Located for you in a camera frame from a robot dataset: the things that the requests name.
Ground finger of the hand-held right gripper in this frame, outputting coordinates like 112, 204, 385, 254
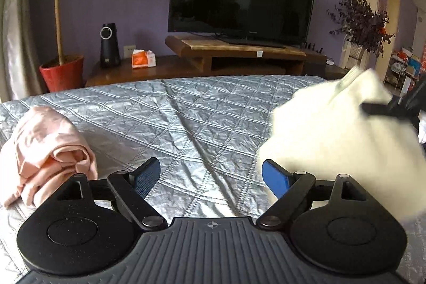
360, 100, 416, 122

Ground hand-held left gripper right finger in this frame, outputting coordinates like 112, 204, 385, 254
256, 159, 372, 231

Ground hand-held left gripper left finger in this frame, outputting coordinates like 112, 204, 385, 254
57, 158, 169, 232

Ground pale green fleece garment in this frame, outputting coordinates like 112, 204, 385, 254
256, 66, 426, 223

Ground cluttered storage rack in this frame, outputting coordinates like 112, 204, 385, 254
383, 46, 425, 93

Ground white wicker stand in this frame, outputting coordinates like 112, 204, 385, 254
341, 38, 368, 71

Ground silver quilted bedspread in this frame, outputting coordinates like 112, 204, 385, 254
0, 74, 426, 284

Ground dried purple flowers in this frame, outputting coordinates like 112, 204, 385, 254
327, 0, 396, 57

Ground dark upright sticks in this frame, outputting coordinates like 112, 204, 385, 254
300, 42, 326, 54

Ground dark low wooden table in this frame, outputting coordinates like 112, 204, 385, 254
85, 54, 287, 88

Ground pink garment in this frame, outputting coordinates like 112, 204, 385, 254
0, 105, 99, 208

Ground orange tissue box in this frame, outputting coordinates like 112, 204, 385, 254
131, 49, 157, 69

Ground black tabletop speaker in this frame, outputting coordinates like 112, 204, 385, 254
99, 23, 122, 69

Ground potted tree in red pot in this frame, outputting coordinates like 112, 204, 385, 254
10, 0, 117, 93

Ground wooden television stand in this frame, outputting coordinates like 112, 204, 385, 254
165, 34, 327, 76

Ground beige curtain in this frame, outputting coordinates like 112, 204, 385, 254
0, 0, 45, 102

